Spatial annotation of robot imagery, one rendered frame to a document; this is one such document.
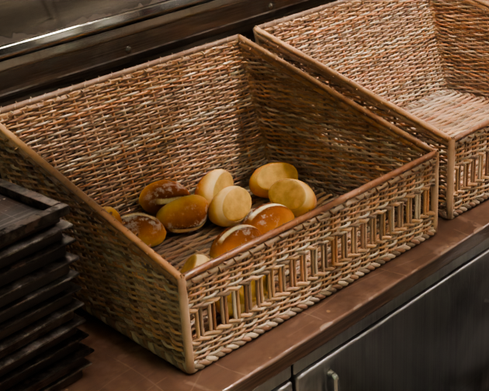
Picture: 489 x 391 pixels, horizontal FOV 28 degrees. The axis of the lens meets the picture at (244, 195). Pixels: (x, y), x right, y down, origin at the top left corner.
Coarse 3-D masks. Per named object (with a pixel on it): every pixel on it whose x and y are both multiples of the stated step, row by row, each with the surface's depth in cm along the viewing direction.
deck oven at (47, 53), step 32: (224, 0) 184; (256, 0) 191; (288, 0) 198; (320, 0) 204; (128, 32) 170; (160, 32) 176; (192, 32) 182; (0, 64) 154; (32, 64) 159; (64, 64) 164; (96, 64) 168; (0, 96) 156
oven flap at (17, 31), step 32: (0, 0) 152; (32, 0) 155; (64, 0) 159; (96, 0) 163; (128, 0) 167; (160, 0) 171; (192, 0) 173; (0, 32) 151; (32, 32) 155; (64, 32) 156; (96, 32) 163
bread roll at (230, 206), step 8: (224, 192) 167; (232, 192) 168; (240, 192) 169; (216, 200) 166; (224, 200) 166; (232, 200) 167; (240, 200) 169; (248, 200) 171; (208, 208) 168; (216, 208) 165; (224, 208) 165; (232, 208) 167; (240, 208) 168; (248, 208) 170; (208, 216) 168; (216, 216) 165; (224, 216) 165; (232, 216) 166; (240, 216) 168; (216, 224) 167; (224, 224) 166; (232, 224) 167
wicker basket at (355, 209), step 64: (192, 64) 178; (256, 64) 183; (0, 128) 149; (64, 128) 161; (128, 128) 169; (192, 128) 178; (256, 128) 188; (320, 128) 176; (384, 128) 164; (64, 192) 140; (128, 192) 169; (192, 192) 178; (320, 192) 180; (384, 192) 151; (128, 256) 134; (256, 256) 134; (320, 256) 158; (384, 256) 155; (128, 320) 140; (192, 320) 143; (256, 320) 138
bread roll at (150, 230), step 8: (120, 216) 164; (128, 216) 163; (136, 216) 162; (144, 216) 163; (152, 216) 164; (128, 224) 162; (136, 224) 162; (144, 224) 162; (152, 224) 162; (160, 224) 163; (136, 232) 162; (144, 232) 162; (152, 232) 162; (160, 232) 163; (144, 240) 162; (152, 240) 162; (160, 240) 163
